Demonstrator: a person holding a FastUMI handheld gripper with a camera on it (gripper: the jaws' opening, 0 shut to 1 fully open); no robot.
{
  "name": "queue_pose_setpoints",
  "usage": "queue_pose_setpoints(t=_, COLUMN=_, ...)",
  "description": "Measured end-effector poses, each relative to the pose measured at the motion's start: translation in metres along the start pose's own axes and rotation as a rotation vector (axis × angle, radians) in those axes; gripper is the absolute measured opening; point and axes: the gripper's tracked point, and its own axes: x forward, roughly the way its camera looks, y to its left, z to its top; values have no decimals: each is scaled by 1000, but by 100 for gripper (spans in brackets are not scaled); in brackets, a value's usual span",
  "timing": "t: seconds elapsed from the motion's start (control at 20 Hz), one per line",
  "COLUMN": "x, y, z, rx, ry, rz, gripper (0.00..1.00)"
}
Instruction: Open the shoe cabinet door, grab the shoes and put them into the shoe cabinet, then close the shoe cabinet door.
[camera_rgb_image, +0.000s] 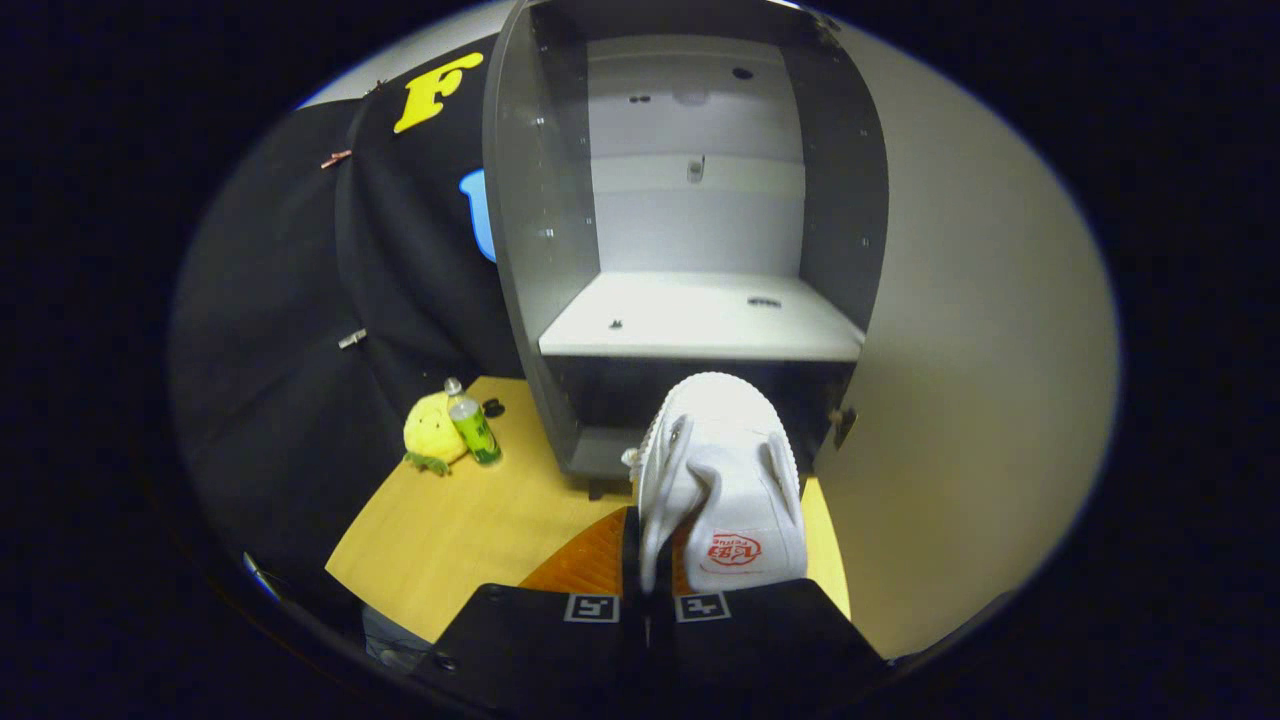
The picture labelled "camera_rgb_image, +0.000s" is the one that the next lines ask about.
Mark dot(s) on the black backdrop cloth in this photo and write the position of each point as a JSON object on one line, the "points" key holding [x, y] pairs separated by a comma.
{"points": [[280, 350]]}

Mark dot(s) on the beige shoe cabinet door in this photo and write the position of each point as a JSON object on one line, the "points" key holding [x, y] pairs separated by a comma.
{"points": [[980, 350]]}

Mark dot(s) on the grey shoe cabinet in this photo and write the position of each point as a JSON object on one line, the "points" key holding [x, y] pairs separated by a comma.
{"points": [[520, 200]]}

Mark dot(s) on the white cabinet shelf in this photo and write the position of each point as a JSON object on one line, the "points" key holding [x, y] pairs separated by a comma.
{"points": [[700, 320]]}

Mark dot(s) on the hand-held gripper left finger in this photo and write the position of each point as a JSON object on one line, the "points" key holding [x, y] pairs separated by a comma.
{"points": [[560, 640]]}

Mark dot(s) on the green plastic bottle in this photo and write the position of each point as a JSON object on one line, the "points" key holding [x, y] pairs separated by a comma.
{"points": [[475, 430]]}

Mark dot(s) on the silver cloth clip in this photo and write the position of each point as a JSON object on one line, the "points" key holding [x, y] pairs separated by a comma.
{"points": [[352, 338]]}

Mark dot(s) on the yellow plush toy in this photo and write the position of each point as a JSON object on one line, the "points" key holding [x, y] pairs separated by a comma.
{"points": [[430, 435]]}

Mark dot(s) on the white shoe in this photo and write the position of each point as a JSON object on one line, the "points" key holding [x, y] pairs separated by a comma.
{"points": [[730, 470]]}

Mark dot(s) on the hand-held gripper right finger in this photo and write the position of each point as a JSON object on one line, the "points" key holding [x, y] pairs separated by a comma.
{"points": [[760, 630]]}

